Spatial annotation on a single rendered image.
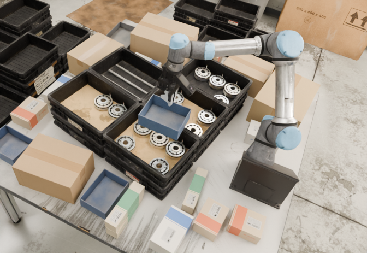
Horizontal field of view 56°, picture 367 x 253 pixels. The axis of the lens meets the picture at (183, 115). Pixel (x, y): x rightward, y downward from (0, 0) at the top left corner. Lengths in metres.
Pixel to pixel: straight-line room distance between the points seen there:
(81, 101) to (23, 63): 0.94
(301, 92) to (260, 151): 0.66
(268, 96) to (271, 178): 0.59
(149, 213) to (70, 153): 0.49
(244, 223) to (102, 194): 0.72
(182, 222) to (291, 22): 3.22
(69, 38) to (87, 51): 0.94
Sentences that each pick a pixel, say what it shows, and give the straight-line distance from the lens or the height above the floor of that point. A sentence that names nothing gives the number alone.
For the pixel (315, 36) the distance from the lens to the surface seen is 4.46.
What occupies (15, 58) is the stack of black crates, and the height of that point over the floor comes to 0.49.
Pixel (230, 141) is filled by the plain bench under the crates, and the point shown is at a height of 0.70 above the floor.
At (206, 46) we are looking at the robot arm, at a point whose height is 1.44.
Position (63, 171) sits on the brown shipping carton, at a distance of 1.74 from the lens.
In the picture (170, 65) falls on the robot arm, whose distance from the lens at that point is 1.49.
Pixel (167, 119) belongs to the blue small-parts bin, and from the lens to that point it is 1.65.
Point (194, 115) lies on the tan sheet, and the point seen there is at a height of 0.83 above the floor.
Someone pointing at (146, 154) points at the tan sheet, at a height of 0.83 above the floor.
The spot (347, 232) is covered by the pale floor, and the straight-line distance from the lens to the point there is 2.96.
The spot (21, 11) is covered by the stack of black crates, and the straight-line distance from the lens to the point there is 3.46.
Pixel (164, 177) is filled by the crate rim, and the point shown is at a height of 0.93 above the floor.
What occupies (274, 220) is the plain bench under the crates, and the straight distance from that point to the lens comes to 1.91.
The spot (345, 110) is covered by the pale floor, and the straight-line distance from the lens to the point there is 3.79.
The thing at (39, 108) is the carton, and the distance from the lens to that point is 2.13.
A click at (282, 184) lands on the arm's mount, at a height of 0.91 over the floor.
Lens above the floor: 2.31
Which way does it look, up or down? 48 degrees down
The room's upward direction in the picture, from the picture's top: 11 degrees clockwise
